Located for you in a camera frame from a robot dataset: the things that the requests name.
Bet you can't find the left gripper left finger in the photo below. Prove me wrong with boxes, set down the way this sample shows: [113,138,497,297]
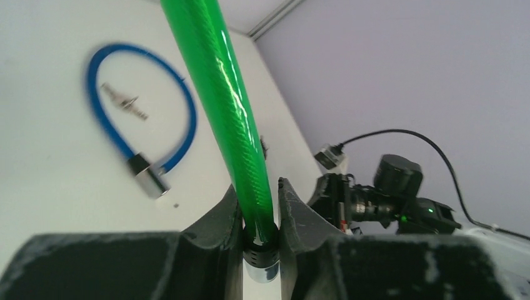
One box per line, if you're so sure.
[1,187,243,299]

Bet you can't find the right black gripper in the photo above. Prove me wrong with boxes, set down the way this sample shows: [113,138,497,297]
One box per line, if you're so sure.
[307,173,398,232]

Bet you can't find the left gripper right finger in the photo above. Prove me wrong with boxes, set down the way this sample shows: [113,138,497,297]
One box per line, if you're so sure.
[278,178,514,299]

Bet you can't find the blue cable lock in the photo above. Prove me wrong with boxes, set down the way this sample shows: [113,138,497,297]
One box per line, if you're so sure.
[84,42,198,199]

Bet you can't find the silver keys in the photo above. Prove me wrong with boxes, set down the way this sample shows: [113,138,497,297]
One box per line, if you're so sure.
[101,82,149,121]

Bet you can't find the green cable lock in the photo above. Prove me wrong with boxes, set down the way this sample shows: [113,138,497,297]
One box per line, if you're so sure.
[161,1,279,283]

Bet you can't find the orange padlock with keys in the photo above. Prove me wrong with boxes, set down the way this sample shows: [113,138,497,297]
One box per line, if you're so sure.
[259,136,269,160]

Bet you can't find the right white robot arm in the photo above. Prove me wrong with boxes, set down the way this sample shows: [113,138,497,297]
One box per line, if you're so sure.
[308,150,529,288]

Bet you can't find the right black camera cable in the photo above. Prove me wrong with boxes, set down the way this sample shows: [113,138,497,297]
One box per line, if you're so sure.
[335,128,530,242]

